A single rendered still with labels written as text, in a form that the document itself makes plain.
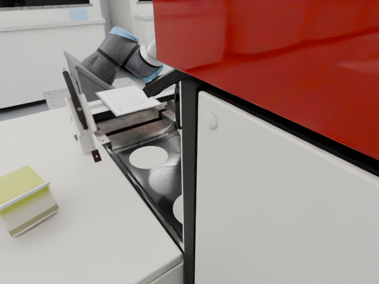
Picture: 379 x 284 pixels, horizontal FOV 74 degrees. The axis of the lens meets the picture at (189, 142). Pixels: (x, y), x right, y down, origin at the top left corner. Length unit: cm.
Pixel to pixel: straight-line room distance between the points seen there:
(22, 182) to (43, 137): 27
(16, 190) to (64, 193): 10
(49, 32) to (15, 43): 35
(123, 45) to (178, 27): 95
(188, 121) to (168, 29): 8
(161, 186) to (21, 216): 27
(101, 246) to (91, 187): 14
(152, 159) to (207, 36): 51
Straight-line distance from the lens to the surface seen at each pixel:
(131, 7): 387
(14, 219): 46
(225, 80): 18
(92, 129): 55
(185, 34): 21
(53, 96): 140
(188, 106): 22
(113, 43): 117
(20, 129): 79
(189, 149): 24
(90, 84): 106
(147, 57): 113
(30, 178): 46
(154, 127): 84
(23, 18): 357
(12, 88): 348
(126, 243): 41
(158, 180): 60
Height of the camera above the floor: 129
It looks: 33 degrees down
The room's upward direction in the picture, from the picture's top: straight up
